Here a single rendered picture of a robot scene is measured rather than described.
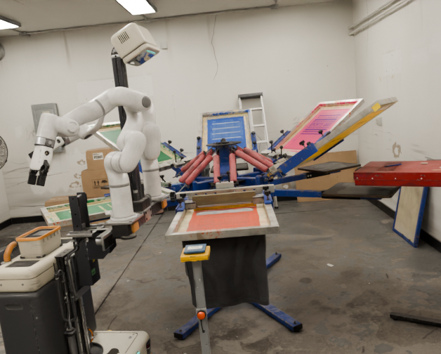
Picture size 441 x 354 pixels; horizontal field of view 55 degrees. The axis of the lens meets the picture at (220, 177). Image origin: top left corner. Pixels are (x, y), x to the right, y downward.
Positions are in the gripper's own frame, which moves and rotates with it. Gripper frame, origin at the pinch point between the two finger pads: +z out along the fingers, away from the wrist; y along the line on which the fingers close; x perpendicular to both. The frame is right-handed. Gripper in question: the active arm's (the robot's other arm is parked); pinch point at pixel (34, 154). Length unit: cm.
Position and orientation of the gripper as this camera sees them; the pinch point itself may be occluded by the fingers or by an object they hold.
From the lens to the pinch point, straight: 235.4
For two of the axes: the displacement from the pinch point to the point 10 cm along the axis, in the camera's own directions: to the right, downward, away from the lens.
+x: -4.6, -8.6, -2.3
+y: -6.2, 1.3, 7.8
